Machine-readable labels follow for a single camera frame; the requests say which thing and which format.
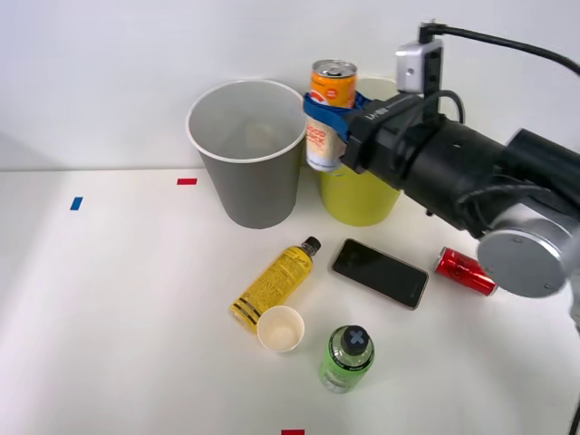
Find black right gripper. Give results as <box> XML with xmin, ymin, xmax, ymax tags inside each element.
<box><xmin>302</xmin><ymin>91</ymin><xmax>432</xmax><ymax>189</ymax></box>

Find orange drink can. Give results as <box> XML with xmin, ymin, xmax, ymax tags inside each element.
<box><xmin>304</xmin><ymin>58</ymin><xmax>359</xmax><ymax>174</ymax></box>

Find yellow-green plastic waste bin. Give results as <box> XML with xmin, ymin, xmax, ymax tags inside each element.
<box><xmin>302</xmin><ymin>76</ymin><xmax>402</xmax><ymax>227</ymax></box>

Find grey plastic waste bin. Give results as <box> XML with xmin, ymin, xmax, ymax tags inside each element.
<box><xmin>185</xmin><ymin>79</ymin><xmax>308</xmax><ymax>230</ymax></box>

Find black smartphone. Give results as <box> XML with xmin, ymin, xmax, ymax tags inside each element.
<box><xmin>331</xmin><ymin>237</ymin><xmax>430</xmax><ymax>312</ymax></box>

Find yellow plastic bottle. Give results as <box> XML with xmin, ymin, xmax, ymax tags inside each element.
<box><xmin>228</xmin><ymin>235</ymin><xmax>324</xmax><ymax>335</ymax></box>

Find red drink can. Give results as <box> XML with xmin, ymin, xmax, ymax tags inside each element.
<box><xmin>433</xmin><ymin>246</ymin><xmax>499</xmax><ymax>298</ymax></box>

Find small white paper cup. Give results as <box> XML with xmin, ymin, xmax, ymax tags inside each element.
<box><xmin>256</xmin><ymin>304</ymin><xmax>305</xmax><ymax>354</ymax></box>

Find green plastic bottle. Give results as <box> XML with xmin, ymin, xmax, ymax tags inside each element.
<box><xmin>319</xmin><ymin>324</ymin><xmax>376</xmax><ymax>394</ymax></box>

